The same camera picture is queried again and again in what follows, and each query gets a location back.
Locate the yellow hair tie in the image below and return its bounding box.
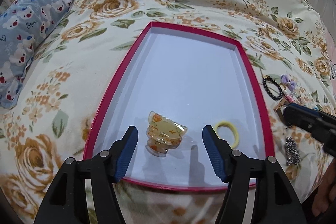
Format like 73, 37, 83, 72
213, 121, 239, 149

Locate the yellow floral hair claw clip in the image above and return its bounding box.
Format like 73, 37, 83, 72
146, 111, 188, 155

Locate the rose gold watch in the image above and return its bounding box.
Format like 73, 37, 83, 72
273, 98, 289, 123

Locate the purple bow hair tie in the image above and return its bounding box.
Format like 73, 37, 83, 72
280, 74, 297, 90

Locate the black bead bracelet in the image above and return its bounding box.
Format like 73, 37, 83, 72
262, 76, 285, 101

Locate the right hand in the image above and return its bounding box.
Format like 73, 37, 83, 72
312, 161, 335, 217

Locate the red box with white interior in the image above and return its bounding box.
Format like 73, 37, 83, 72
83, 22, 274, 192

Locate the floral cream bedspread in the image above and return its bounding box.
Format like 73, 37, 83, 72
1, 0, 335, 223

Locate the blue bear print pillow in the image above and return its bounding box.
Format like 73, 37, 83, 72
0, 0, 74, 109

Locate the silver chain bracelet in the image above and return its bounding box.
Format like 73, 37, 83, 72
284, 136, 302, 166

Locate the pink kitty keychain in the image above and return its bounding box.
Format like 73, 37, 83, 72
284, 93, 295, 103

